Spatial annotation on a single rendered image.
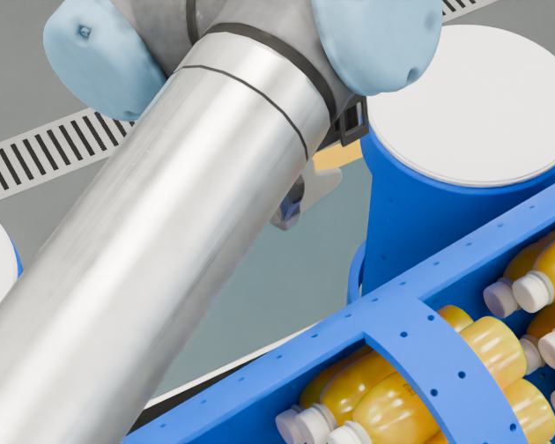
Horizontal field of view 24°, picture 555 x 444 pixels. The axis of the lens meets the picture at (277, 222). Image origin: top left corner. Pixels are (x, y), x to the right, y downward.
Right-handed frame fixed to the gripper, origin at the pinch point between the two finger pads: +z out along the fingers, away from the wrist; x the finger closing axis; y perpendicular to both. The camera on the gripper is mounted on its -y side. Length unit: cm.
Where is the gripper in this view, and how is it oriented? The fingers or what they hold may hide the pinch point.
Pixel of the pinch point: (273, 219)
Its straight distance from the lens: 99.1
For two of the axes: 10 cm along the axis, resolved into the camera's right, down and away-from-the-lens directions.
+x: -5.1, -6.5, 5.6
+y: 8.5, -4.7, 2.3
